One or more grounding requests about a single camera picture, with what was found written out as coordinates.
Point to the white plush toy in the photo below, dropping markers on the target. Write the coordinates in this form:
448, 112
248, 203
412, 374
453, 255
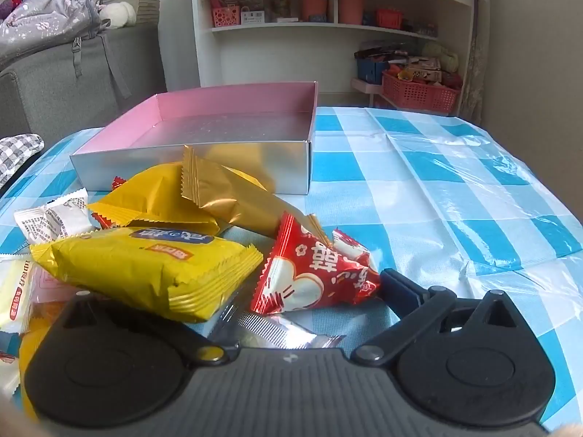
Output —
118, 13

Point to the pink translucent snack packet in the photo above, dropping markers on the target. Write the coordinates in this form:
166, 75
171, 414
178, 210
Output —
45, 286

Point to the white bookshelf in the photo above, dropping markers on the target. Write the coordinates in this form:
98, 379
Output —
207, 54

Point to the pale green plush toy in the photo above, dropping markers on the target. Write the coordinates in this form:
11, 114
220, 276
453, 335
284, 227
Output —
444, 57

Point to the silver lilac backpack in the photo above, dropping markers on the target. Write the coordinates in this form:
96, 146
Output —
45, 13

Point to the grey sofa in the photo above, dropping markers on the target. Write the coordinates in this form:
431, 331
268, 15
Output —
54, 100

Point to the small pink perforated basket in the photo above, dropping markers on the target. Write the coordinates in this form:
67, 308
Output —
225, 16

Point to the large pink storage basket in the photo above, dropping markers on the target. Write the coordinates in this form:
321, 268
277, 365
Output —
419, 95

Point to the white yellow snack packet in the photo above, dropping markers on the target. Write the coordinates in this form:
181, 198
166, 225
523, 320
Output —
13, 291

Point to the pink white low rack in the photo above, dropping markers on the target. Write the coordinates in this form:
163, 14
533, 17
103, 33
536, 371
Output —
364, 85

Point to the silver pink cardboard box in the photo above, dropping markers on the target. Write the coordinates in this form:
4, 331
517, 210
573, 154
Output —
205, 123

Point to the small red basket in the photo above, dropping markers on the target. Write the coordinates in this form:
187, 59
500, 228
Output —
389, 18

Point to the grey checked pillow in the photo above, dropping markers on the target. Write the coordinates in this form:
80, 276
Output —
18, 154

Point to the pink bin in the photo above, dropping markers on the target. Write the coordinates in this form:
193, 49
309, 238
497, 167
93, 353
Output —
350, 7

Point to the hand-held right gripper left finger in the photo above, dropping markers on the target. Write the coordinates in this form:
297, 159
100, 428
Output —
182, 337

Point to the colourful toy box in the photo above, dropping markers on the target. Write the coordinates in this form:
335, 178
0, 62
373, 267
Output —
421, 70

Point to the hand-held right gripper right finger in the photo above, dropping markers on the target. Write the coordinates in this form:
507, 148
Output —
401, 289

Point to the yellow snack packet blue label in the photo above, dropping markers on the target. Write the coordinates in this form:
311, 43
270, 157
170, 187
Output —
136, 268

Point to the plain yellow snack packet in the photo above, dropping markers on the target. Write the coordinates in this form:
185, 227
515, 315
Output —
150, 195

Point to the blue white checked tablecloth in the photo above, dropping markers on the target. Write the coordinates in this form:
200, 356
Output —
410, 191

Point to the red candy packet white heart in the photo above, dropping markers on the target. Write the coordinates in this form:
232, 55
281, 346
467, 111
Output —
300, 277

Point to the white label card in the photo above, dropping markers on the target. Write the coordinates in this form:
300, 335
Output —
253, 15

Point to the blue storage box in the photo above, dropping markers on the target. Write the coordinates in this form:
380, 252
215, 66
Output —
369, 70

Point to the long gold snack packet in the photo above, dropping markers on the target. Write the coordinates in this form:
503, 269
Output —
227, 200

